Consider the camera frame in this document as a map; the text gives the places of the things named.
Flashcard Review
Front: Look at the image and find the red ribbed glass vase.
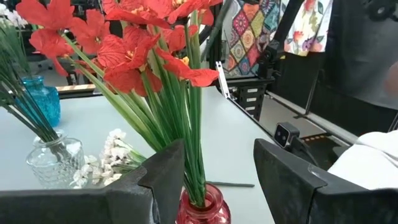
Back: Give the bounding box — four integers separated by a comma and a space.
175, 182, 233, 224

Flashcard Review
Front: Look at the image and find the black partition panel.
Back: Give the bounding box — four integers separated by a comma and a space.
279, 0, 398, 125

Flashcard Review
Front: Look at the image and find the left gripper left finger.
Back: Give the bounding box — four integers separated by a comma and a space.
0, 139, 187, 224

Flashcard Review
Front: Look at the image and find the white floral cloth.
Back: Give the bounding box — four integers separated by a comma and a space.
282, 0, 333, 57

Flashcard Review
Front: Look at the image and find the blue glass vase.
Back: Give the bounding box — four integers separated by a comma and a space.
21, 75, 62, 128

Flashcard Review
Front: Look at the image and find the red artificial flower bunch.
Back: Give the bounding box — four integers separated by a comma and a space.
15, 0, 224, 208

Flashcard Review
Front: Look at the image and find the colourful patterned quilt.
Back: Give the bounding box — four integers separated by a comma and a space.
222, 0, 280, 77

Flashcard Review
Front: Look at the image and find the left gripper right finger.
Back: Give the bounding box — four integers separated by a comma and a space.
253, 138, 398, 224

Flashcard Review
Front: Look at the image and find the clear textured glass vase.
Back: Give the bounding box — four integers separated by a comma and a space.
25, 129, 85, 190

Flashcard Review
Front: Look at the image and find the person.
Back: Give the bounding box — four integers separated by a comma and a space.
328, 60, 398, 190

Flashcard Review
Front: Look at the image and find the small table-level camera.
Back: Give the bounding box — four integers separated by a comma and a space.
273, 121, 301, 149

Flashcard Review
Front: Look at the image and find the silver aluminium extrusion bar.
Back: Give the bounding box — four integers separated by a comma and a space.
215, 60, 231, 100

